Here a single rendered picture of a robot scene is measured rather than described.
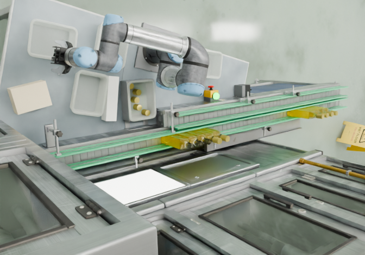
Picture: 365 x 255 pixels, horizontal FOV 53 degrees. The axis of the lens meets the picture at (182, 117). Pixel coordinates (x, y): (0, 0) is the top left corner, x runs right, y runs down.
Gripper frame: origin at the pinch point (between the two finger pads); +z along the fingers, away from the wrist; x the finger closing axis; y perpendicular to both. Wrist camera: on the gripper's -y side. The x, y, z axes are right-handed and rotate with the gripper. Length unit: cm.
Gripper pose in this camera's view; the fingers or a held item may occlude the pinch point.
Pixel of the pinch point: (61, 57)
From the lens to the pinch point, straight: 174.5
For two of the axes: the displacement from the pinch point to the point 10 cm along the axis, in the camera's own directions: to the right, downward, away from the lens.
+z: -5.9, -1.3, 8.0
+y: -8.0, -0.7, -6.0
